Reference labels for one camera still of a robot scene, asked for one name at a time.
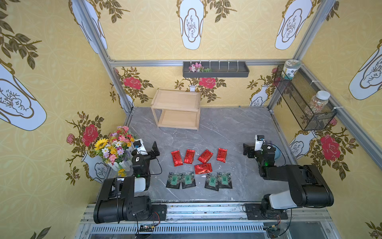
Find red tea bag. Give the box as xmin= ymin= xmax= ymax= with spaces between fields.
xmin=171 ymin=150 xmax=183 ymax=167
xmin=184 ymin=149 xmax=196 ymax=164
xmin=216 ymin=148 xmax=227 ymax=163
xmin=198 ymin=149 xmax=213 ymax=164
xmin=195 ymin=163 xmax=212 ymax=174

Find wooden two-tier shelf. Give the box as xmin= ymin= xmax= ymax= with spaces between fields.
xmin=150 ymin=89 xmax=201 ymax=130

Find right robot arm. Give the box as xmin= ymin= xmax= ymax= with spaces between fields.
xmin=243 ymin=143 xmax=334 ymax=214

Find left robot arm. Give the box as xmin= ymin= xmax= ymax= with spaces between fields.
xmin=93 ymin=142 xmax=166 ymax=224

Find green tea bag far left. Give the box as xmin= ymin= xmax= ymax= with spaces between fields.
xmin=166 ymin=172 xmax=182 ymax=189

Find green tea bag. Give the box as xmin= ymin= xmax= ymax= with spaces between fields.
xmin=181 ymin=171 xmax=196 ymax=189
xmin=166 ymin=172 xmax=182 ymax=189
xmin=205 ymin=173 xmax=219 ymax=191
xmin=217 ymin=172 xmax=233 ymax=189

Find green tea bag far right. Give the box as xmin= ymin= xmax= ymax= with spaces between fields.
xmin=217 ymin=172 xmax=233 ymax=189

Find artificial flower bouquet in vase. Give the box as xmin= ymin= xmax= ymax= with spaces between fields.
xmin=93 ymin=126 xmax=136 ymax=177

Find small circuit board left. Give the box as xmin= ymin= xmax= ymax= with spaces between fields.
xmin=139 ymin=224 xmax=155 ymax=234

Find small circuit board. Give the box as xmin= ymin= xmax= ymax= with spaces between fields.
xmin=139 ymin=224 xmax=155 ymax=234
xmin=263 ymin=226 xmax=281 ymax=239

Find small circuit board right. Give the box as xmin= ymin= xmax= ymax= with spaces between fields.
xmin=263 ymin=226 xmax=281 ymax=239

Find clear jar white lid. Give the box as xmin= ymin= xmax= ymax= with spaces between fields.
xmin=305 ymin=91 xmax=331 ymax=116

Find small pink flowers in tray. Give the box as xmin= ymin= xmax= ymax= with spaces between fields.
xmin=189 ymin=62 xmax=211 ymax=72

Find jar with patterned lid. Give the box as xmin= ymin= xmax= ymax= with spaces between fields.
xmin=281 ymin=59 xmax=301 ymax=80

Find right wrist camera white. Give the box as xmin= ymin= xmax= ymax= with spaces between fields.
xmin=255 ymin=134 xmax=265 ymax=151

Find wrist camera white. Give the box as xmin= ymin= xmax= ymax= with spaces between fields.
xmin=133 ymin=139 xmax=148 ymax=155
xmin=255 ymin=134 xmax=265 ymax=151

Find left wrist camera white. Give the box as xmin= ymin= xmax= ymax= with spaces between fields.
xmin=133 ymin=139 xmax=148 ymax=155

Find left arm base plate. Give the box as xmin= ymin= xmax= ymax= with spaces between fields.
xmin=124 ymin=204 xmax=167 ymax=222

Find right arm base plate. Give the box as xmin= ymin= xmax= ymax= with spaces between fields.
xmin=243 ymin=204 xmax=288 ymax=220

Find black wire wall basket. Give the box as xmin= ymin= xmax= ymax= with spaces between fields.
xmin=274 ymin=65 xmax=337 ymax=131

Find grey wall tray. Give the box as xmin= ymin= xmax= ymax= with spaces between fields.
xmin=182 ymin=60 xmax=250 ymax=78

